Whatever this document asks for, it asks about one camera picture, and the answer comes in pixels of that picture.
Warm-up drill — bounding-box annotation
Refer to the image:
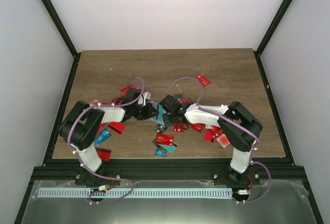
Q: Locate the white red circle card right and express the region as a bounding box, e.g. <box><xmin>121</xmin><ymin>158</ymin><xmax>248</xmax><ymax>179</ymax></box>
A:
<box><xmin>217</xmin><ymin>134</ymin><xmax>230</xmax><ymax>148</ymax></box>

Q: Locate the blue leather card holder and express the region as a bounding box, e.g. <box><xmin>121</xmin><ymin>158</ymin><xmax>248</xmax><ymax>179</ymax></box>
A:
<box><xmin>146</xmin><ymin>101</ymin><xmax>167</xmax><ymax>126</ymax></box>

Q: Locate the red VIP card front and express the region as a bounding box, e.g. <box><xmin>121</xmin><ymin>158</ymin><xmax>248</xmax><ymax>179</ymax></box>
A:
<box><xmin>155</xmin><ymin>133</ymin><xmax>174</xmax><ymax>146</ymax></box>

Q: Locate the black aluminium frame rail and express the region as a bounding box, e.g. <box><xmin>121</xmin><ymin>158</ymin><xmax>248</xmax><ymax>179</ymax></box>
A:
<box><xmin>31</xmin><ymin>158</ymin><xmax>307</xmax><ymax>181</ymax></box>

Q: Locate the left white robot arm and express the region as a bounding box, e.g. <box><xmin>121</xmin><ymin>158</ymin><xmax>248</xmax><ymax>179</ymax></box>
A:
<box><xmin>59</xmin><ymin>88</ymin><xmax>158</xmax><ymax>185</ymax></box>

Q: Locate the light blue slotted cable duct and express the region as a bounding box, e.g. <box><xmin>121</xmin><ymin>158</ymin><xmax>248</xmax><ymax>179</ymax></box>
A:
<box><xmin>38</xmin><ymin>187</ymin><xmax>233</xmax><ymax>199</ymax></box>

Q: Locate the red vip card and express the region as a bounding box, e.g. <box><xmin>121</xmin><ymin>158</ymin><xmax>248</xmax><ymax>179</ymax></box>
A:
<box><xmin>189</xmin><ymin>124</ymin><xmax>205</xmax><ymax>133</ymax></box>
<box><xmin>155</xmin><ymin>133</ymin><xmax>174</xmax><ymax>146</ymax></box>

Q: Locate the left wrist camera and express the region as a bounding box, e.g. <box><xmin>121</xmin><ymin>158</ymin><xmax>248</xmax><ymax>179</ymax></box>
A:
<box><xmin>138</xmin><ymin>92</ymin><xmax>151</xmax><ymax>106</ymax></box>

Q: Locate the red VIP card right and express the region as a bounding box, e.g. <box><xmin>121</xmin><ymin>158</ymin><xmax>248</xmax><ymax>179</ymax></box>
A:
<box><xmin>189</xmin><ymin>124</ymin><xmax>205</xmax><ymax>133</ymax></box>

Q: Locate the red card black stripe front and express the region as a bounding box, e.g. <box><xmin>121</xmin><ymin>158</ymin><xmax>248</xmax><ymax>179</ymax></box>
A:
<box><xmin>96</xmin><ymin>147</ymin><xmax>111</xmax><ymax>161</ymax></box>

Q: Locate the lone red card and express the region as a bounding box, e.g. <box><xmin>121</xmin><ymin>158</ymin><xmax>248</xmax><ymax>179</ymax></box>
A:
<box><xmin>195</xmin><ymin>74</ymin><xmax>211</xmax><ymax>87</ymax></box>

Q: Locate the blue card left pile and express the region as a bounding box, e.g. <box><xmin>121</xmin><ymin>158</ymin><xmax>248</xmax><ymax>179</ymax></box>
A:
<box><xmin>94</xmin><ymin>129</ymin><xmax>111</xmax><ymax>146</ymax></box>

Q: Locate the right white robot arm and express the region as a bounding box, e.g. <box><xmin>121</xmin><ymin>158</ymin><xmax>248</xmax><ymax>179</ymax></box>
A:
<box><xmin>159</xmin><ymin>95</ymin><xmax>263</xmax><ymax>184</ymax></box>

